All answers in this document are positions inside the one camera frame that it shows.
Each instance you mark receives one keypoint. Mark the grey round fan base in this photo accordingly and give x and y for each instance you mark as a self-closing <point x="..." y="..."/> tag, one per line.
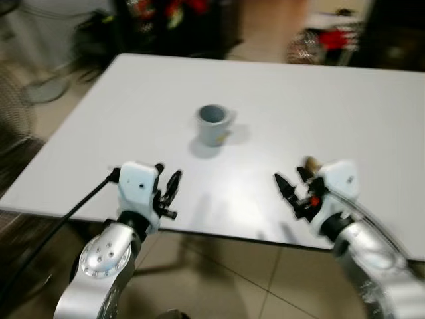
<point x="45" y="92"/>

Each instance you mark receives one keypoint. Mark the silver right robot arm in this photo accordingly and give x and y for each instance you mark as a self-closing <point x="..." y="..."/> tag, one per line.
<point x="378" y="266"/>

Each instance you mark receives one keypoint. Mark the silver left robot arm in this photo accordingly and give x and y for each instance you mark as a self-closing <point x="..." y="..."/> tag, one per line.
<point x="99" y="266"/>

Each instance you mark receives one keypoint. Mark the patterned woven bag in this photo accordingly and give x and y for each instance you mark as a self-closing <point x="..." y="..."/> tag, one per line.
<point x="304" y="48"/>

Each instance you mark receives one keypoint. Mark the black bag with yellow tag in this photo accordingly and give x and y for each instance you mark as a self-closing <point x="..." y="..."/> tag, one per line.
<point x="99" y="36"/>

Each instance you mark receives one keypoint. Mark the red fabric with yellow tag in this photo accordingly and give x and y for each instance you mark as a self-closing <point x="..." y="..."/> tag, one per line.
<point x="176" y="9"/>

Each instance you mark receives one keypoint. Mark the gold metal spoon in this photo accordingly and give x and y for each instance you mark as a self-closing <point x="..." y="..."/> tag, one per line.
<point x="309" y="161"/>

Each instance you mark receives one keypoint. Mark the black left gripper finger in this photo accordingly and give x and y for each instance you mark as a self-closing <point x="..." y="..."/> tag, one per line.
<point x="175" y="185"/>
<point x="159" y="170"/>

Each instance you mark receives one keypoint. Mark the red cloth pile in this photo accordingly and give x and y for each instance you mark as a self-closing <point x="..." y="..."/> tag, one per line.
<point x="335" y="38"/>

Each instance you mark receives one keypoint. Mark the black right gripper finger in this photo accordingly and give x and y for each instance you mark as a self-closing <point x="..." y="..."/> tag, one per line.
<point x="304" y="176"/>
<point x="285" y="189"/>

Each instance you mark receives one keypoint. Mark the grey ceramic mug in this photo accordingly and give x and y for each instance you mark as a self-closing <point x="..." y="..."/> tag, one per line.
<point x="214" y="129"/>

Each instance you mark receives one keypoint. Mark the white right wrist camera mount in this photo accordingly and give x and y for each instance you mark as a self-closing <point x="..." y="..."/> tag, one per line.
<point x="339" y="183"/>

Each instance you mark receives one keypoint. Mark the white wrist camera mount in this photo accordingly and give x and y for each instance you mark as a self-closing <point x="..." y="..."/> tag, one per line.
<point x="339" y="183"/>
<point x="138" y="183"/>

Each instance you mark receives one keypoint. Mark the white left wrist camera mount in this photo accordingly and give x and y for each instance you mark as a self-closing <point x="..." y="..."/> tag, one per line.
<point x="138" y="183"/>

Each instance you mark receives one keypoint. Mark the white shelf cart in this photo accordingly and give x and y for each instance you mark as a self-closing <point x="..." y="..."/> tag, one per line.
<point x="332" y="22"/>

